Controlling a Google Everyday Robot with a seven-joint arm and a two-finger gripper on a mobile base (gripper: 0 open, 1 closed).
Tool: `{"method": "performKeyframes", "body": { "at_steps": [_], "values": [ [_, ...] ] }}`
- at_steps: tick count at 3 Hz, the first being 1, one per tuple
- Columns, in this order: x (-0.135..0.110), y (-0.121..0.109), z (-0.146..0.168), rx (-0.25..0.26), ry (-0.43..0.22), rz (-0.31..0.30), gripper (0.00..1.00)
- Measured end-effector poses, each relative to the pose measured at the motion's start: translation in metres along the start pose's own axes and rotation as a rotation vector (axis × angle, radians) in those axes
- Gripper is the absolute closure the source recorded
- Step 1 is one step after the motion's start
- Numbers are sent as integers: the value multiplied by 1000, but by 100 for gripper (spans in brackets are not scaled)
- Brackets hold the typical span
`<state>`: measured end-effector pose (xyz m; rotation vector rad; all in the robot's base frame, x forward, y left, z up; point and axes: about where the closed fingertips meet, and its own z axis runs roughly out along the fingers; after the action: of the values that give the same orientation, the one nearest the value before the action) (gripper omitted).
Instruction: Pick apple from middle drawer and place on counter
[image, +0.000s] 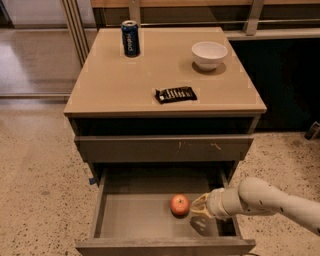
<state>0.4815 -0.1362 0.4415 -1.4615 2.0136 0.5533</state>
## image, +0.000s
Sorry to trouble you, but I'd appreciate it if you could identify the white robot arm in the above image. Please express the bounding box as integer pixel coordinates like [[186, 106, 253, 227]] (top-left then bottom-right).
[[190, 177, 320, 235]]

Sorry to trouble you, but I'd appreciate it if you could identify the dark object on floor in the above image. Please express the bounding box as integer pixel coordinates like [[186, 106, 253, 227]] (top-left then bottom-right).
[[304, 121, 320, 140]]

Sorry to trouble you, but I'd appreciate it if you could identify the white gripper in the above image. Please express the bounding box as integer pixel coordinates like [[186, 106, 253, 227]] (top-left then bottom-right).
[[190, 188, 229, 220]]

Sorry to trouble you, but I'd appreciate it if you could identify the metal window frame rail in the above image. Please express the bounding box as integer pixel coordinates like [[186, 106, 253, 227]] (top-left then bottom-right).
[[60, 0, 89, 66]]

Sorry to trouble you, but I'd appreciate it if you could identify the white ceramic bowl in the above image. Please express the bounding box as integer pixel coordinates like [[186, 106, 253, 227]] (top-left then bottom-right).
[[191, 41, 228, 71]]

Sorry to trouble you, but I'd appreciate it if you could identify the blue soda can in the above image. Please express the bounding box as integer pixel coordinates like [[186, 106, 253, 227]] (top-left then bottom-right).
[[121, 20, 140, 57]]

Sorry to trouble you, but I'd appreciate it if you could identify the blue tape piece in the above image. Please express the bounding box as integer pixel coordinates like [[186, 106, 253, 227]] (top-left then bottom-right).
[[89, 177, 96, 185]]

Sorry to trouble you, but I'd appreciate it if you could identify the black snack bar wrapper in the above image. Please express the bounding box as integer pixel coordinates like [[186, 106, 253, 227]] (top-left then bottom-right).
[[155, 87, 197, 104]]

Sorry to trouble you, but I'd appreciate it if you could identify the red apple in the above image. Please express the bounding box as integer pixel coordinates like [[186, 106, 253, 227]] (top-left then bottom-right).
[[170, 194, 189, 216]]

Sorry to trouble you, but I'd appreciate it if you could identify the grey drawer cabinet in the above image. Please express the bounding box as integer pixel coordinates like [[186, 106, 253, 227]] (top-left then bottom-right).
[[64, 28, 266, 256]]

